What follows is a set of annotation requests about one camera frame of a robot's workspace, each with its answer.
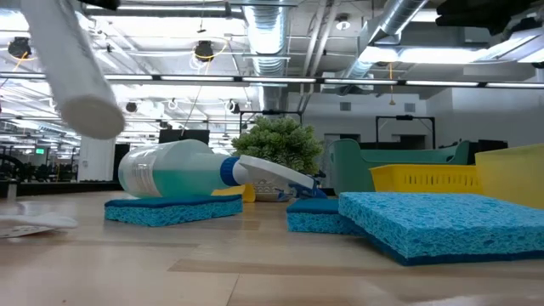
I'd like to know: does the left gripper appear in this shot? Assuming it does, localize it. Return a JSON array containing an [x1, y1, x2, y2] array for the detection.
[[78, 0, 122, 12]]

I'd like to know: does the spray bottle with blue liquid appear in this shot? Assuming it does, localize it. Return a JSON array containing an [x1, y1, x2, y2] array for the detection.
[[117, 139, 328, 201]]

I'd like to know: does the small yellow slotted basket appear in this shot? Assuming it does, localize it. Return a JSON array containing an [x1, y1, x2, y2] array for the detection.
[[369, 164, 484, 196]]

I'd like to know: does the blue rectangular sponge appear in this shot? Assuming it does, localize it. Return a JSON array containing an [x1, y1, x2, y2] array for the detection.
[[337, 191, 544, 267], [104, 194, 244, 228], [286, 198, 366, 236]]

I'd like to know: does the translucent yellow plastic bin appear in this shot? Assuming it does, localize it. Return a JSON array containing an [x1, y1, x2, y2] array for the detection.
[[474, 143, 544, 210]]

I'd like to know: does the black monitor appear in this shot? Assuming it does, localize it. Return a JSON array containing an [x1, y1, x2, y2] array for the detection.
[[158, 129, 211, 145]]

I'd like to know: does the long ceiling light strip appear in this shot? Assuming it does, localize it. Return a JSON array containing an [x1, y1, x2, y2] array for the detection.
[[0, 72, 544, 89]]

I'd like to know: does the artificial green potted plant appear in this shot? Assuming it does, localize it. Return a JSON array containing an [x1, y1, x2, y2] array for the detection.
[[231, 115, 325, 203]]

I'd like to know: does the white crumpled cloth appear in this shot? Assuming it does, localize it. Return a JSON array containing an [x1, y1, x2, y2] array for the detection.
[[0, 210, 80, 239]]

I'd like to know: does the yellow cloth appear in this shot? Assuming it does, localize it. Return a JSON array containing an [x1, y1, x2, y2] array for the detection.
[[211, 183, 257, 203]]

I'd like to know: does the teal plastic bin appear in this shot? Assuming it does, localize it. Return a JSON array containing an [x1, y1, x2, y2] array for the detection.
[[326, 138, 471, 197]]

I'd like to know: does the black cabinet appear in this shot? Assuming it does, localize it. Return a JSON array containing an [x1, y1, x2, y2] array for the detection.
[[467, 139, 509, 167]]

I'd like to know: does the black hanging cable reel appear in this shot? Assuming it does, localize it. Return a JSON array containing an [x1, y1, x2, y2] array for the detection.
[[7, 36, 31, 60], [194, 39, 216, 63]]

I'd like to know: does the large ribbed silver duct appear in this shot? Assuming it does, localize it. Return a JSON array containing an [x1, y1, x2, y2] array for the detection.
[[242, 0, 291, 112]]

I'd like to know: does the slanted silver duct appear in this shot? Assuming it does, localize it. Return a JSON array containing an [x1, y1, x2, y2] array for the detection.
[[339, 0, 428, 82]]

